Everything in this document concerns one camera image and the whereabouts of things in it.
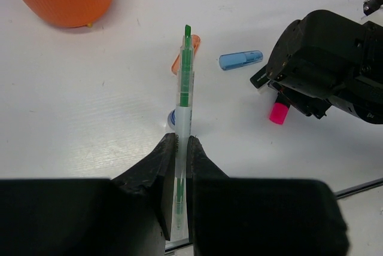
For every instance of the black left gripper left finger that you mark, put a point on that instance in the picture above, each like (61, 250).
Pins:
(128, 215)

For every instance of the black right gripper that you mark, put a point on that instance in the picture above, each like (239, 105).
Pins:
(312, 58)

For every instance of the orange translucent pen cap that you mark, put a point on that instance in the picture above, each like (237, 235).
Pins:
(185, 54)

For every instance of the small blue-capped glue bottle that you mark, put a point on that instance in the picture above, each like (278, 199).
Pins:
(171, 119)

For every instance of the green clear pen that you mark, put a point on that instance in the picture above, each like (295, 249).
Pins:
(183, 115)

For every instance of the blue translucent pen cap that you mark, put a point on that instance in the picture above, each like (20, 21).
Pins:
(240, 59)

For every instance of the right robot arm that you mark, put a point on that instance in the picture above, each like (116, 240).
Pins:
(361, 95)

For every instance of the black highlighter pink cap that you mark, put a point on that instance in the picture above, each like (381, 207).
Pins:
(279, 110)

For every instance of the black highlighter orange cap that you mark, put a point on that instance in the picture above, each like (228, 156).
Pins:
(260, 81)

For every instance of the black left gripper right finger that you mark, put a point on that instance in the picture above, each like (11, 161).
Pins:
(263, 211)

